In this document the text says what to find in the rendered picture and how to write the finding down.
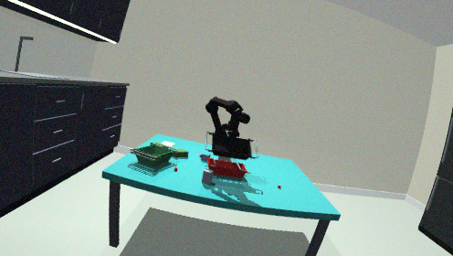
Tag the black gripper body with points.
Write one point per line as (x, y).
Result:
(234, 128)

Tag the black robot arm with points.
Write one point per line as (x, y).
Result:
(230, 106)

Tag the red plastic tray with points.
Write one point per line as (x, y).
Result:
(226, 168)

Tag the light blue cube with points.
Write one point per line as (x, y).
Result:
(204, 155)

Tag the grey cylinder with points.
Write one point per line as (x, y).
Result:
(207, 176)

